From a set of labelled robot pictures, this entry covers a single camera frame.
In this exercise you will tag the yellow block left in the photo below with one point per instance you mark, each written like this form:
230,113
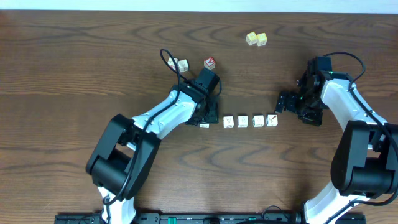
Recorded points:
251,38

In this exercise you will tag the white block yellow W side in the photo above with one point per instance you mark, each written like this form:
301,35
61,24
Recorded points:
228,121

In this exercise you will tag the white block beside red-bottom block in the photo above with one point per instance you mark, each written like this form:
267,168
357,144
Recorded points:
183,65

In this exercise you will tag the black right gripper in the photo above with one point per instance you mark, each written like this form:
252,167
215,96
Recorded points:
314,118

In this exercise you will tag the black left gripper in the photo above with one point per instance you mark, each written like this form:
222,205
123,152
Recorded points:
210,114

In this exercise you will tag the white block green Z side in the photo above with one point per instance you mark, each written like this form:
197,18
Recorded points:
258,121

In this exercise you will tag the white block red bottom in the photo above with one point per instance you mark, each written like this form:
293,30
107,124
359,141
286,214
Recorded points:
171,61

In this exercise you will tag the white block red U side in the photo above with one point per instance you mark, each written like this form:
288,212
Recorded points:
243,121

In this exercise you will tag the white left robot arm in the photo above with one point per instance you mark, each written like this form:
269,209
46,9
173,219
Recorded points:
125,153

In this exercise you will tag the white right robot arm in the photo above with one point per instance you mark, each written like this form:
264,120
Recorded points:
364,167

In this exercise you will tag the white block green 4 side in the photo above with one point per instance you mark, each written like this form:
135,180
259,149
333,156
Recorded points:
204,125

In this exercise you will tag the red letter A block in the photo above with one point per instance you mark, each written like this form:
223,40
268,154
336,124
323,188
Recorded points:
209,63

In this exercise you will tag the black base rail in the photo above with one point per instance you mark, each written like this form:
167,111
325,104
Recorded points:
270,215

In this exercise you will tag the block with blue side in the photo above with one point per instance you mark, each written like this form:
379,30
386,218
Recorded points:
271,120

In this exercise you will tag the yellow block right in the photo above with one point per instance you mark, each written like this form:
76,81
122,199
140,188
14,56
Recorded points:
262,39

